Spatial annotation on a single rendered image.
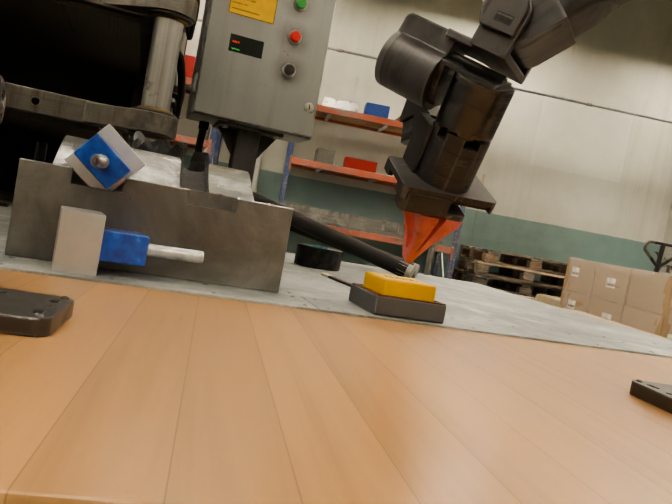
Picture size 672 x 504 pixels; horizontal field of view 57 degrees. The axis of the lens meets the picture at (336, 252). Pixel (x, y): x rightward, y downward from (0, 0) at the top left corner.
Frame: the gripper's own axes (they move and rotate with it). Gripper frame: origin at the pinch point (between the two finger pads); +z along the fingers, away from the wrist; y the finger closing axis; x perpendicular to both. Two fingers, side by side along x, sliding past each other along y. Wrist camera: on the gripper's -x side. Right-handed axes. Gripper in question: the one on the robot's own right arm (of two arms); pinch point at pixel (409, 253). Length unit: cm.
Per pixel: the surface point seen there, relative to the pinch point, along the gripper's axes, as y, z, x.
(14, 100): 54, 28, -80
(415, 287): -0.2, 1.7, 3.7
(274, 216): 14.5, 0.0, -3.0
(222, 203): 19.4, 1.8, -7.1
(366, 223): -126, 164, -298
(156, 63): 28, 13, -81
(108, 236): 30.0, 1.1, 3.3
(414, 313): -0.2, 3.5, 5.8
